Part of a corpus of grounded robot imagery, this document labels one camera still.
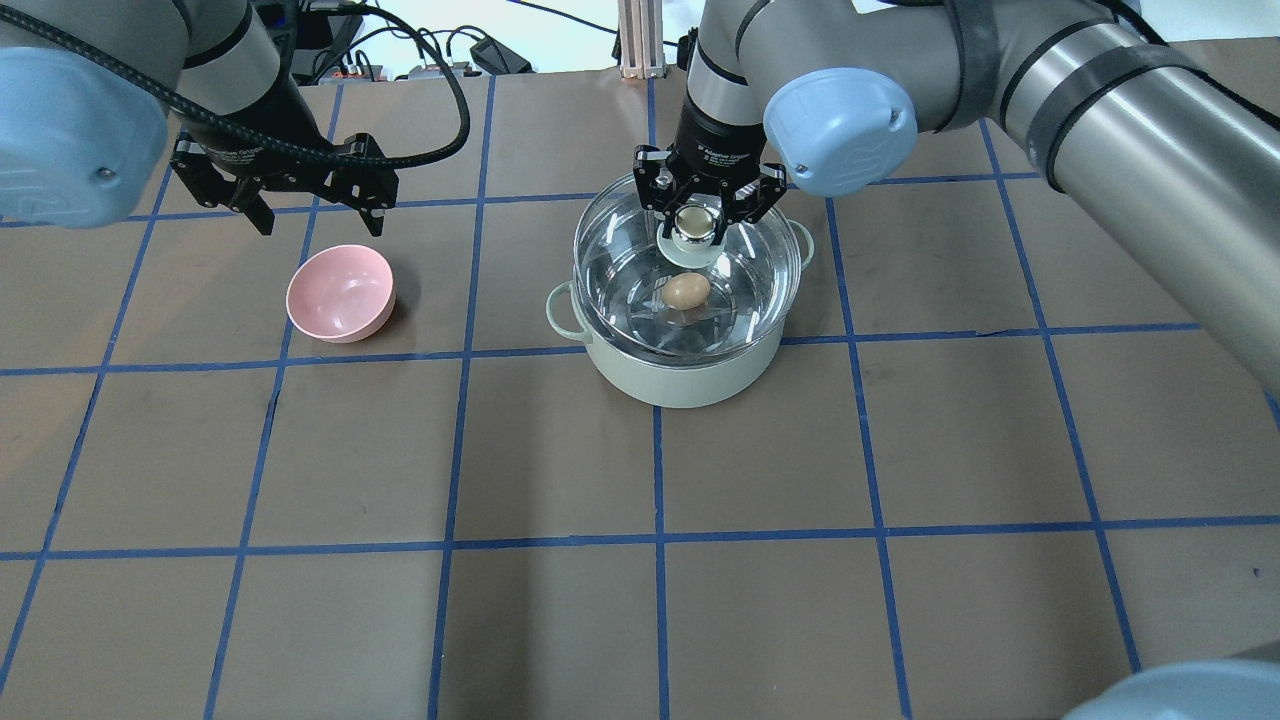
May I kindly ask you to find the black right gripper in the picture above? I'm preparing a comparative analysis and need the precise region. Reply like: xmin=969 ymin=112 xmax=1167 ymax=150
xmin=634 ymin=95 xmax=788 ymax=245

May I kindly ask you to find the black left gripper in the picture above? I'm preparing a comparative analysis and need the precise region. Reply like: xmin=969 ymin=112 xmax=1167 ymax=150
xmin=169 ymin=85 xmax=399 ymax=238

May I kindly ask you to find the brown egg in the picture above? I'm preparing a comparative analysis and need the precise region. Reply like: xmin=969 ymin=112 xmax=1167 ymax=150
xmin=659 ymin=272 xmax=712 ymax=313

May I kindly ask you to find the glass pot lid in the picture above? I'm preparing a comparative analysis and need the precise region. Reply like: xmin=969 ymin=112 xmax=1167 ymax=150
xmin=571 ymin=176 xmax=815 ymax=366

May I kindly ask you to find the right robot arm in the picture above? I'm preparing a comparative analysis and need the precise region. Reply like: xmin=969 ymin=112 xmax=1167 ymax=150
xmin=634 ymin=1 xmax=1279 ymax=392

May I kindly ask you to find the pale green cooking pot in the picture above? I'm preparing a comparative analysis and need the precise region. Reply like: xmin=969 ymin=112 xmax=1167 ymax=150
xmin=545 ymin=217 xmax=817 ymax=407

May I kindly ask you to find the pink bowl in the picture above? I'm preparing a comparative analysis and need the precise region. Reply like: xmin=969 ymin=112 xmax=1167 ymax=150
xmin=285 ymin=243 xmax=397 ymax=345

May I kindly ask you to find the black power adapter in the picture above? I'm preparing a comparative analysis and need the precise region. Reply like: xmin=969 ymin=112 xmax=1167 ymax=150
xmin=468 ymin=36 xmax=535 ymax=76

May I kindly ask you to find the aluminium frame post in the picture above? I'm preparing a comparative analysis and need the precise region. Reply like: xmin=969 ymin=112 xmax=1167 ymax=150
xmin=616 ymin=0 xmax=667 ymax=79

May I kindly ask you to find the black braided cable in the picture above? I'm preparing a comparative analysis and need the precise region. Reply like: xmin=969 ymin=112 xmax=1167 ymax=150
xmin=0 ymin=0 xmax=471 ymax=169

